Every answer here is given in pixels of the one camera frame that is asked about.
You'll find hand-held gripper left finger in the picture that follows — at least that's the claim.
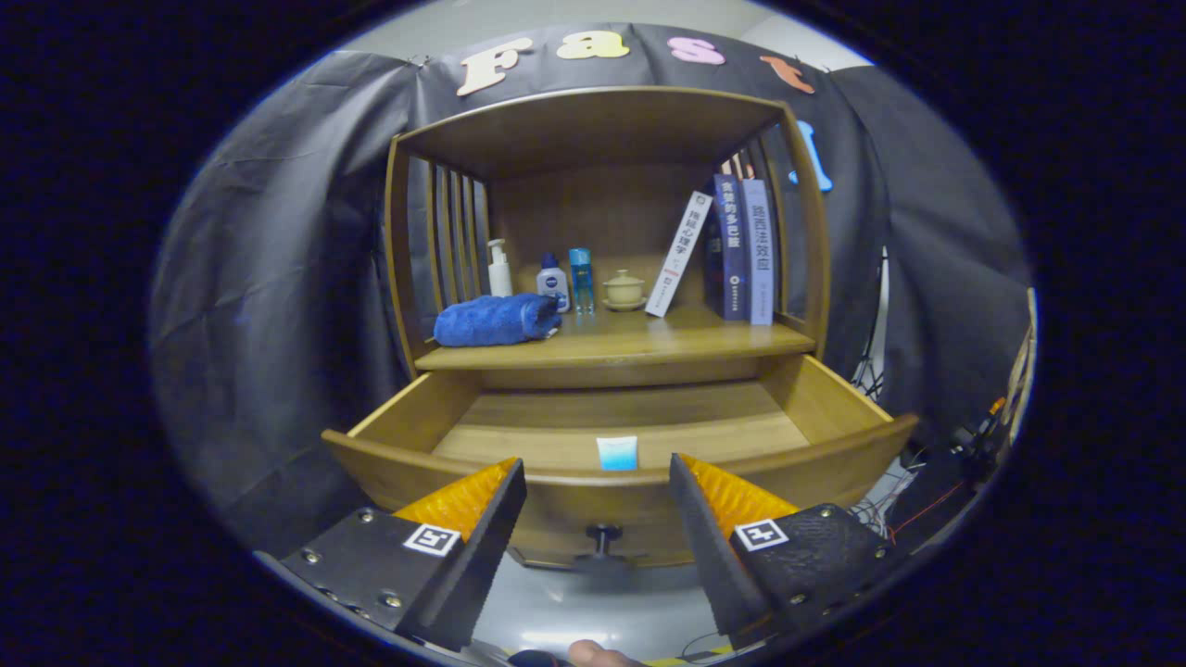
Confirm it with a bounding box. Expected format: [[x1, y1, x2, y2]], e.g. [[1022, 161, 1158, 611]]
[[278, 457, 529, 652]]

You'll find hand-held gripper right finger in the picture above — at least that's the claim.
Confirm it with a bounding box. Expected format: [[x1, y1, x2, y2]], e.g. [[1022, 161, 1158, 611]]
[[669, 452, 898, 649]]

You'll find wooden drawer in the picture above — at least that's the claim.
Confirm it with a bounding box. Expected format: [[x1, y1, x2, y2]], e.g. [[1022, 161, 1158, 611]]
[[322, 354, 920, 569]]

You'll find black drawer knob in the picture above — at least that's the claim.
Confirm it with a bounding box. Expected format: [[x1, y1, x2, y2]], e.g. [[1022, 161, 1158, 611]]
[[574, 523, 650, 566]]

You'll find small blue tube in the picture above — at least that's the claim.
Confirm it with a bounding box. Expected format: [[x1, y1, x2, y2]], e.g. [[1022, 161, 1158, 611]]
[[596, 435, 639, 472]]

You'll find wooden countertop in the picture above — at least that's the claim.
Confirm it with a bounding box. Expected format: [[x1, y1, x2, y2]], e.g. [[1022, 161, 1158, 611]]
[[415, 301, 818, 373]]

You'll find wooden cabinet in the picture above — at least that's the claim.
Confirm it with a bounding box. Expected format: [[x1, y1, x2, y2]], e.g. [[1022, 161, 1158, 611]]
[[383, 86, 832, 390]]

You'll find blue folded towel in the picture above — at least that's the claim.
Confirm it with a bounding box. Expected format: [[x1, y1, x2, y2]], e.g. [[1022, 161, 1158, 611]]
[[433, 293, 563, 348]]

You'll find black tripod stand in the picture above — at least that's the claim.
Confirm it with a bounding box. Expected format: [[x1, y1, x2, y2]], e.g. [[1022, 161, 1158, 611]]
[[851, 324, 889, 401]]

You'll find beige lidded teacup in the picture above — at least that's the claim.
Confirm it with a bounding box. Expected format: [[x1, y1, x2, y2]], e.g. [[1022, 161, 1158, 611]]
[[601, 270, 649, 312]]

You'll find white bottle blue cap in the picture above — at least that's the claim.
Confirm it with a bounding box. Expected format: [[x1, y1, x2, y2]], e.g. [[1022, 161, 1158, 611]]
[[536, 252, 571, 314]]

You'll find blue translucent bottle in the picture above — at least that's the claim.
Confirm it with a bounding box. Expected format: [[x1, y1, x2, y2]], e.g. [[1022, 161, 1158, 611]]
[[569, 247, 596, 314]]

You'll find white book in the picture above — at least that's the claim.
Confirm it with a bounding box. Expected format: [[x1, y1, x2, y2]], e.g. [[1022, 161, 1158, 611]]
[[645, 191, 714, 319]]

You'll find dark blue book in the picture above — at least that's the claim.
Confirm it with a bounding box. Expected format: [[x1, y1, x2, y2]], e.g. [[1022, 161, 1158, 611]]
[[704, 173, 751, 322]]

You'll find pale blue book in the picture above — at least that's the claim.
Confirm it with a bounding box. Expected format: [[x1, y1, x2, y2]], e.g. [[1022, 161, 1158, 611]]
[[741, 179, 776, 326]]

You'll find black backdrop cloth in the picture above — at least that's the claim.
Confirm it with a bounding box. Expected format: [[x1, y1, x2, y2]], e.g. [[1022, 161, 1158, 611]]
[[148, 23, 1034, 557]]

